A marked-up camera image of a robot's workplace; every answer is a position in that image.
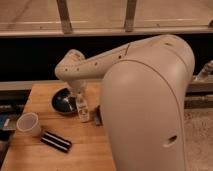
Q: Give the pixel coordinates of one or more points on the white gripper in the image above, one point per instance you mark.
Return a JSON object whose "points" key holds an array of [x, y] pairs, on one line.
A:
{"points": [[77, 86]]}

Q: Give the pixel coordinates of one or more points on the white lotion bottle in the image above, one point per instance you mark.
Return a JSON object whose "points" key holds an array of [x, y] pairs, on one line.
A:
{"points": [[82, 108]]}

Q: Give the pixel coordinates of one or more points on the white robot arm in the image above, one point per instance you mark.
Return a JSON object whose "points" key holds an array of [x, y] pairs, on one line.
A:
{"points": [[143, 86]]}

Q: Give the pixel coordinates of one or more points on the black bowl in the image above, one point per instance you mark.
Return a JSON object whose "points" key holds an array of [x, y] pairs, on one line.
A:
{"points": [[63, 103]]}

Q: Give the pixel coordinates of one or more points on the small red brown object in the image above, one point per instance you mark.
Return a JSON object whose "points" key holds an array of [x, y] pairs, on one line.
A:
{"points": [[97, 116]]}

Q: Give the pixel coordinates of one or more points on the black white striped block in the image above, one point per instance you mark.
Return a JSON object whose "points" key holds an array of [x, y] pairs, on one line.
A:
{"points": [[56, 142]]}

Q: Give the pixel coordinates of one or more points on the translucent white plastic cup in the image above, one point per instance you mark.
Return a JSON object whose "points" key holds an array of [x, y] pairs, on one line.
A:
{"points": [[29, 123]]}

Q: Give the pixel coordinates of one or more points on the grey pipe fixture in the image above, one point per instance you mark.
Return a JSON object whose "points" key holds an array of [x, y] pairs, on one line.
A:
{"points": [[205, 72]]}

